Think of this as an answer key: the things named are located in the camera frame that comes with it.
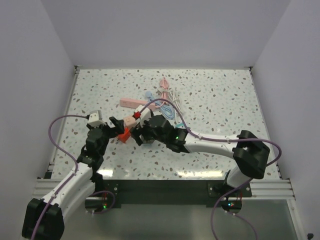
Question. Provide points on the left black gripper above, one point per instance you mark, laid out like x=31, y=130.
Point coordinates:
x=118, y=128

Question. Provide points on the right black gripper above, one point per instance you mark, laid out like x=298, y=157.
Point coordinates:
x=135, y=134

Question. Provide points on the light blue power strip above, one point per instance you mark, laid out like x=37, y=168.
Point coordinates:
x=147, y=142

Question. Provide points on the pink plug adapter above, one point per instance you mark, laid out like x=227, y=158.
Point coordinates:
x=130, y=122

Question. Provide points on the teal power strip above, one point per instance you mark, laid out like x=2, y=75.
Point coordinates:
x=180, y=125

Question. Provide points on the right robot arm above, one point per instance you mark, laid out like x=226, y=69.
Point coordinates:
x=250, y=154

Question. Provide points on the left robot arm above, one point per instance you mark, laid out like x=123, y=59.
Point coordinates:
x=45, y=218

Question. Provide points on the red plug adapter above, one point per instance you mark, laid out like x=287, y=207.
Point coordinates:
x=124, y=136

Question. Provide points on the pink power strip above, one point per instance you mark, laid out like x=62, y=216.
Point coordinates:
x=131, y=103

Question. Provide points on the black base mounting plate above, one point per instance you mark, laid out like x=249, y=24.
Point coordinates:
x=166, y=192

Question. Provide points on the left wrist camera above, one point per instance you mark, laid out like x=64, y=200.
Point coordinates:
x=96, y=116

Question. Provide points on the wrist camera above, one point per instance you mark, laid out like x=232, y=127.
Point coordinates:
x=141, y=111
x=96, y=116

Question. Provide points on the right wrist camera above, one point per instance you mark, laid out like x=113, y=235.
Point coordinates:
x=141, y=111

